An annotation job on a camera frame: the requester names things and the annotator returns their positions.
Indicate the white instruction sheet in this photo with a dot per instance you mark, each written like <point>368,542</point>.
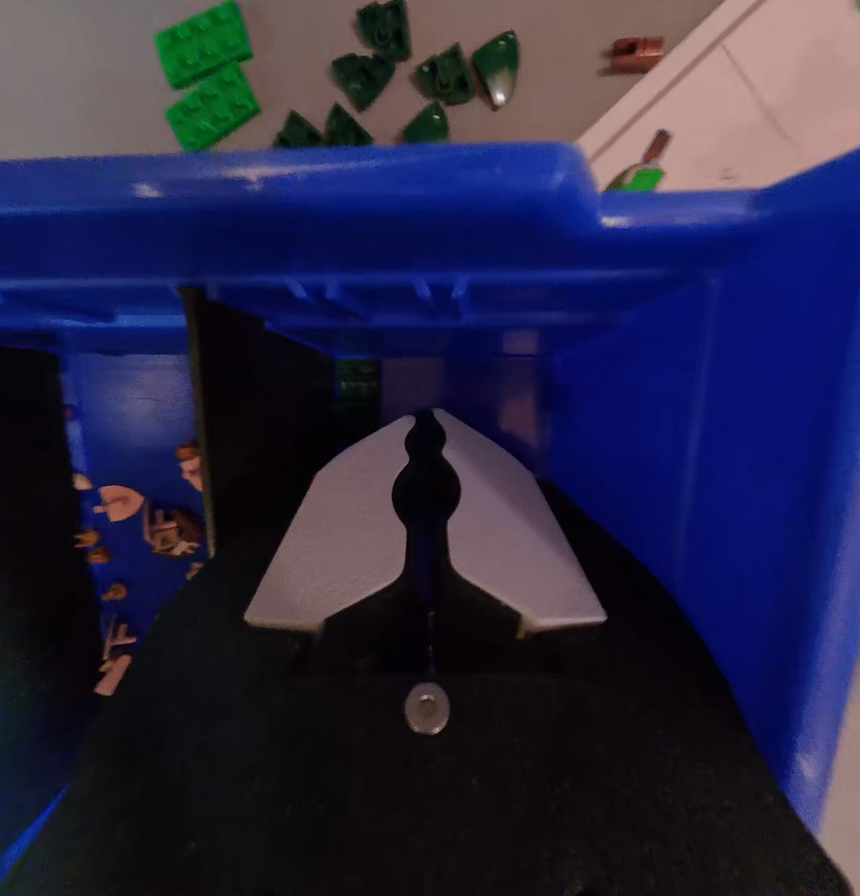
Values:
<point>766,91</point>

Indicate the small brown brick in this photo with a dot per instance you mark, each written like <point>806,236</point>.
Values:
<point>633,54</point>

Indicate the dark bin divider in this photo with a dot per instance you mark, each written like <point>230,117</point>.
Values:
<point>262,434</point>

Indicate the pile of dark green wedges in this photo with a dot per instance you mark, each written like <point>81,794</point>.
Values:
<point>363,77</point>

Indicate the bright green plate brick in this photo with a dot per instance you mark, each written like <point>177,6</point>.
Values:
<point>202,43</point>
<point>213,108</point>

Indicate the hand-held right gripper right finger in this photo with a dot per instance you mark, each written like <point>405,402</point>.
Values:
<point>514,546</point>

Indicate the pile of tan bricks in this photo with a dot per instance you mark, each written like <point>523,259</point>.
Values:
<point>122,500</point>

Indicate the blue plastic bin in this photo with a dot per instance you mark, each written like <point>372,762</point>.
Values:
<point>402,224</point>

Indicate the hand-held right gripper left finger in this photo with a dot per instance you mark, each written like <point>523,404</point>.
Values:
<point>346,532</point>

